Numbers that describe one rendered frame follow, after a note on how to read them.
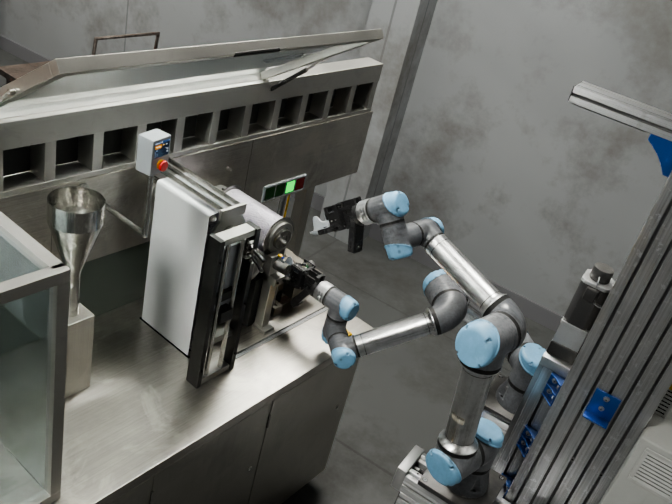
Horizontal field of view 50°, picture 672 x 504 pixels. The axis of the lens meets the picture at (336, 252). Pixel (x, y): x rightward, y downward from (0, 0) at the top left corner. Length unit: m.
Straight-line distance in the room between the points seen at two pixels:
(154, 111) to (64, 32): 4.61
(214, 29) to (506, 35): 2.22
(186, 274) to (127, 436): 0.51
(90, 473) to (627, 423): 1.49
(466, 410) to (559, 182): 2.71
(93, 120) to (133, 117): 0.14
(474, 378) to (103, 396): 1.08
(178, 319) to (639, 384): 1.40
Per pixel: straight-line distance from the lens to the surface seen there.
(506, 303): 2.06
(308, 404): 2.71
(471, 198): 4.80
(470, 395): 2.04
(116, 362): 2.40
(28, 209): 2.18
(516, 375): 2.70
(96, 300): 2.53
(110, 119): 2.21
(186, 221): 2.22
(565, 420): 2.33
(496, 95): 4.59
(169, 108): 2.33
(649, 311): 2.11
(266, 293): 2.51
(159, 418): 2.23
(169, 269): 2.35
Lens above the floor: 2.49
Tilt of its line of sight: 30 degrees down
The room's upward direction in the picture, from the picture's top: 15 degrees clockwise
